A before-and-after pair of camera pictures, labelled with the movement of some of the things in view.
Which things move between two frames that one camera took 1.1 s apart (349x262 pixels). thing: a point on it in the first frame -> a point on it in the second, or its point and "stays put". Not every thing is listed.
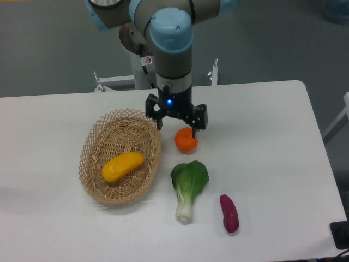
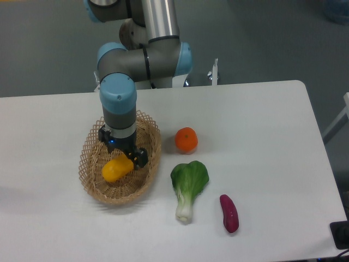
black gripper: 178,105 -> 139,156
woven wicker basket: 121,131 stays put
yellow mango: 120,165 stays put
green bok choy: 188,180 stays put
